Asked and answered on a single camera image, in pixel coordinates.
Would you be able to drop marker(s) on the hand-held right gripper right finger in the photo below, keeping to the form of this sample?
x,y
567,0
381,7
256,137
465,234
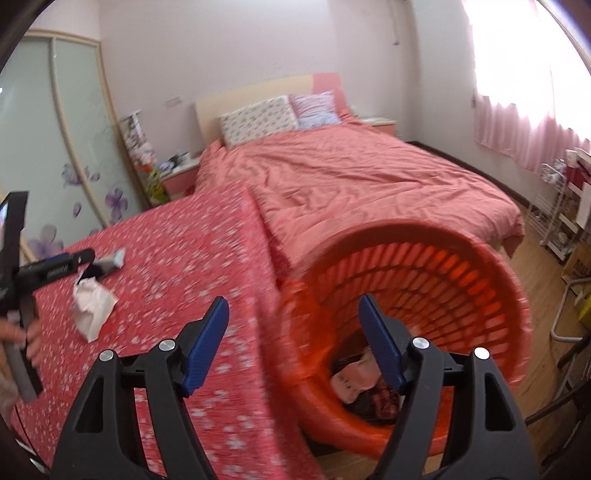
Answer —
x,y
383,341

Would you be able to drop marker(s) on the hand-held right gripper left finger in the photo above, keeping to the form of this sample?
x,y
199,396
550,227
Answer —
x,y
205,350

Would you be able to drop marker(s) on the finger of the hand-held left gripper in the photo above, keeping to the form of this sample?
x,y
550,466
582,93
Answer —
x,y
51,269

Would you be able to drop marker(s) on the white tissue paper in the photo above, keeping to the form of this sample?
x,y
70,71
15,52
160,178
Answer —
x,y
92,307

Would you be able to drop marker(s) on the orange plastic basket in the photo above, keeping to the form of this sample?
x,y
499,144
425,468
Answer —
x,y
461,277

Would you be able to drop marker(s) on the person's left hand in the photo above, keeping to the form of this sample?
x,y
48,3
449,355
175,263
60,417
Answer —
x,y
11,331

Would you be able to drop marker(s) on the red plaid cloth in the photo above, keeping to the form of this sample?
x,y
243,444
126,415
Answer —
x,y
383,401

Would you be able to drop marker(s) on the red floral blanket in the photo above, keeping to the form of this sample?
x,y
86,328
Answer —
x,y
184,258

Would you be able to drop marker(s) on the flower print sliding wardrobe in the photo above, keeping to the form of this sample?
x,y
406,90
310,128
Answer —
x,y
55,115

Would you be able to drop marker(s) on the yellow plush toy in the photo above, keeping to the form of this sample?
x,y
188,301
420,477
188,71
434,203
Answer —
x,y
154,184

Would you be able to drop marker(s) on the clear plush toy display tube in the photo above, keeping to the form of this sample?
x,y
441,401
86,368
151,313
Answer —
x,y
138,147

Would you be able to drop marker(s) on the pink nightstand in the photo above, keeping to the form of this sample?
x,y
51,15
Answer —
x,y
180,182
381,123

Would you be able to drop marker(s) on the bed with pink cover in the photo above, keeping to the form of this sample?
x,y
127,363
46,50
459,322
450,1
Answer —
x,y
360,184

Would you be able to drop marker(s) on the dark wooden chair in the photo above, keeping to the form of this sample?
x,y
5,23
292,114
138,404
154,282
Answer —
x,y
568,397

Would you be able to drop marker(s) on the cardboard box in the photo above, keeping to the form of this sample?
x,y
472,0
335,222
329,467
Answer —
x,y
577,265

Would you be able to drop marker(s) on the floral print pillow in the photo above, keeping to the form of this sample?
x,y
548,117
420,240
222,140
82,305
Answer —
x,y
258,121

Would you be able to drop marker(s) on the pink striped pillow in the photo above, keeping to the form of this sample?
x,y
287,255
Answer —
x,y
316,110

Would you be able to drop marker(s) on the pink curtain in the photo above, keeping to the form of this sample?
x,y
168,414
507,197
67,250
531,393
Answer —
x,y
521,129

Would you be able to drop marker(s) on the beige and pink headboard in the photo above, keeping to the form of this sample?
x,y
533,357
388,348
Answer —
x,y
240,94

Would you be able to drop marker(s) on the white tube frame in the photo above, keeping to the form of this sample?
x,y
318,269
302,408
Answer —
x,y
558,318

